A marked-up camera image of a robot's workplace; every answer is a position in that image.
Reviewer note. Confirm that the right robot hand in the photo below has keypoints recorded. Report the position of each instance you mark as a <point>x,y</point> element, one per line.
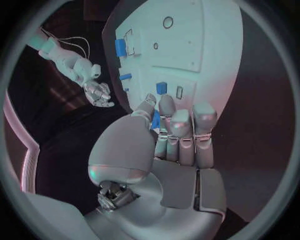
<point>98,92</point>

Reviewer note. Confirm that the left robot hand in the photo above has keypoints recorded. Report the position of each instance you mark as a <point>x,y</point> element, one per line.
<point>140,150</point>

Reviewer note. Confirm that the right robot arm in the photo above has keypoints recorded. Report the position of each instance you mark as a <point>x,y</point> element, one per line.
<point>65,58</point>

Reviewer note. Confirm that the white task board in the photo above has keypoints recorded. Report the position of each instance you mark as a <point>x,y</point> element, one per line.
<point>178,56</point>

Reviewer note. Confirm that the large blue block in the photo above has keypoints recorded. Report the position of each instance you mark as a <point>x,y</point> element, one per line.
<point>120,47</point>

